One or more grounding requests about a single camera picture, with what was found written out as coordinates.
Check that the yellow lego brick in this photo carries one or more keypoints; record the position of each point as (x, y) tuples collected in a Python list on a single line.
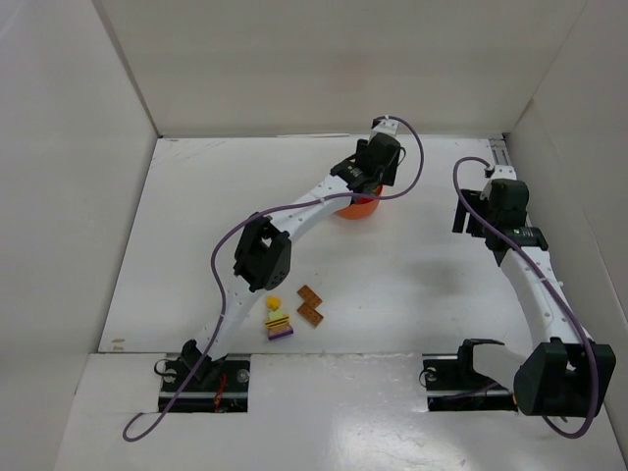
[(273, 303)]

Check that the striped stacked lego figure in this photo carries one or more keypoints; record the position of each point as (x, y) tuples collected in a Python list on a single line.
[(278, 325)]

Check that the brown lego plate lower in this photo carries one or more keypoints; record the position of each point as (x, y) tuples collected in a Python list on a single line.
[(310, 314)]

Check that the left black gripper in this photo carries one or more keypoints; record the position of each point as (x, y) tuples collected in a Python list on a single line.
[(375, 182)]

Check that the brown lego plate upper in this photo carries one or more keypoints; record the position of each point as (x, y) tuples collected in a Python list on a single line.
[(309, 297)]

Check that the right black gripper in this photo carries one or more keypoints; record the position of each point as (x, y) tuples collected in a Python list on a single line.
[(469, 216)]

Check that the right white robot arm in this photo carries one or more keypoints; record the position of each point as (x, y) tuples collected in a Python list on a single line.
[(567, 373)]

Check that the orange round divided container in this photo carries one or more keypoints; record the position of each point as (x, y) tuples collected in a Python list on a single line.
[(361, 208)]

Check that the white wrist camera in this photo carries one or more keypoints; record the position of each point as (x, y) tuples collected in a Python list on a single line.
[(385, 125), (494, 173)]

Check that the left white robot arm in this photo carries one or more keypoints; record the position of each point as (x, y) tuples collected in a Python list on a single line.
[(263, 252)]

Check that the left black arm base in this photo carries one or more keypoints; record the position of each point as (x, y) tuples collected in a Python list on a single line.
[(227, 393)]

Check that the aluminium rail right side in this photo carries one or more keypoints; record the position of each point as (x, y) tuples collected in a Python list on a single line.
[(500, 151)]

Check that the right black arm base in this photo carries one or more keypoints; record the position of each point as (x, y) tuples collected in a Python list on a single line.
[(452, 384)]

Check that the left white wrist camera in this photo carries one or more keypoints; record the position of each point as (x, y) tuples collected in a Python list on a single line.
[(385, 125)]

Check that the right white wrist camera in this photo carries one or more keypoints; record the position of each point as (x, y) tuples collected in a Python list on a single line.
[(494, 173)]

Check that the brown lego plate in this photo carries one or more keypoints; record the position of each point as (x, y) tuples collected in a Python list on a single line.
[(310, 314), (309, 297)]

